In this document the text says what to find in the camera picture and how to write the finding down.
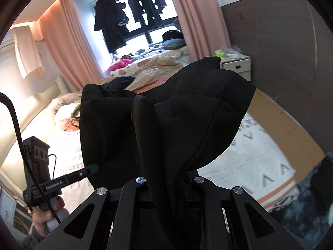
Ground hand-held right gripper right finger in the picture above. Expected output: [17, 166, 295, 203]
[182, 170, 305, 250]

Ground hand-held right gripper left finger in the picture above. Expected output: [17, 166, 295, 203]
[36, 176, 157, 250]

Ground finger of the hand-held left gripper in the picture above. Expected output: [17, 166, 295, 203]
[66, 164, 100, 185]

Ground black jacket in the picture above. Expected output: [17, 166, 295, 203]
[79, 57, 257, 250]

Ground person's left forearm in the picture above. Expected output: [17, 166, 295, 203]
[20, 230, 46, 250]

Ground dark clothes hanging at window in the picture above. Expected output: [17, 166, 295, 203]
[90, 0, 180, 55]

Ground row of hanging dark clothes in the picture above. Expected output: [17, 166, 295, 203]
[122, 0, 168, 28]

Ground person's left hand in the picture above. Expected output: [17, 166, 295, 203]
[32, 196, 65, 237]

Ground white pillow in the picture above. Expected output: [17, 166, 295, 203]
[53, 103, 81, 128]

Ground cream headboard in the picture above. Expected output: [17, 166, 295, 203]
[0, 75, 68, 167]

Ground patterned bed blanket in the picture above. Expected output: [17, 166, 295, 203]
[49, 113, 297, 211]

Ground hanging white garment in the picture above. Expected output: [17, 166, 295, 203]
[12, 23, 45, 79]

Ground crumpled black garment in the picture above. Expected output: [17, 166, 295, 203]
[101, 76, 136, 91]

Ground pink cloth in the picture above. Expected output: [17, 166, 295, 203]
[108, 59, 133, 72]

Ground pink curtain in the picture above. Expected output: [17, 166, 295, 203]
[39, 0, 104, 90]
[164, 0, 231, 63]

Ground beige duvet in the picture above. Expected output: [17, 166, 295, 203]
[100, 51, 189, 94]

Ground white nightstand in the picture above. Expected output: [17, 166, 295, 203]
[220, 55, 251, 81]

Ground clear plastic bag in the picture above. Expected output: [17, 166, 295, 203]
[224, 45, 245, 58]

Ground hanging black coat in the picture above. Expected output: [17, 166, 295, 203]
[94, 0, 130, 53]

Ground grey cushion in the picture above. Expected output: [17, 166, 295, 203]
[161, 39, 184, 50]

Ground black bag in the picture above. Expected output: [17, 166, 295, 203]
[162, 30, 184, 41]

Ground thick black cable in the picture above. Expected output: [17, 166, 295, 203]
[0, 92, 61, 224]

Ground tangled thin cable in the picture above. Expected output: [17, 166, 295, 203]
[62, 117, 81, 133]

